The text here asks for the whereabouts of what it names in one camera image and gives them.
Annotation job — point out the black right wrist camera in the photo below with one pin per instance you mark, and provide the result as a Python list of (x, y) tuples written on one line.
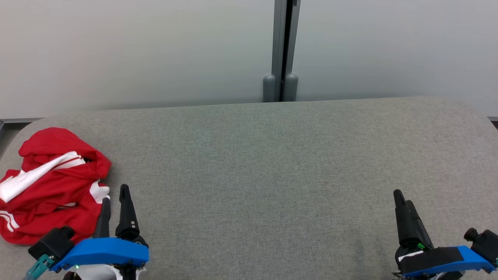
[(486, 245)]

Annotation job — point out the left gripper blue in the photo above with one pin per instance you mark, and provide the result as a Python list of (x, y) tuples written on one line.
[(109, 251)]

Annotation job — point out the red lettered jersey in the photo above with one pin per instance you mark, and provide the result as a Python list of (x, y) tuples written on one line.
[(46, 229)]

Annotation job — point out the red shorts white panels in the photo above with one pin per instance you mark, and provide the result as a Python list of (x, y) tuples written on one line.
[(58, 142)]

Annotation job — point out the teal left camera connector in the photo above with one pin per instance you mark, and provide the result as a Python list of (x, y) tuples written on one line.
[(39, 266)]

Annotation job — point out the grey double partition post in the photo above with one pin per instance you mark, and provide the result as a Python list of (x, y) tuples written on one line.
[(278, 39)]

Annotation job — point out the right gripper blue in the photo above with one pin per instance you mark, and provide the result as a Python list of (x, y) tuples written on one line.
[(435, 260)]

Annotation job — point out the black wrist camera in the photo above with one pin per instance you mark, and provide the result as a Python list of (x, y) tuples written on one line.
[(50, 245), (486, 245)]

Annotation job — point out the grey partition base rail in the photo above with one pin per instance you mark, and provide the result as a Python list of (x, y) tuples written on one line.
[(19, 121)]

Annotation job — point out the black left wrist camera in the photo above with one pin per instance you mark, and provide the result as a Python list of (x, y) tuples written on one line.
[(50, 245)]

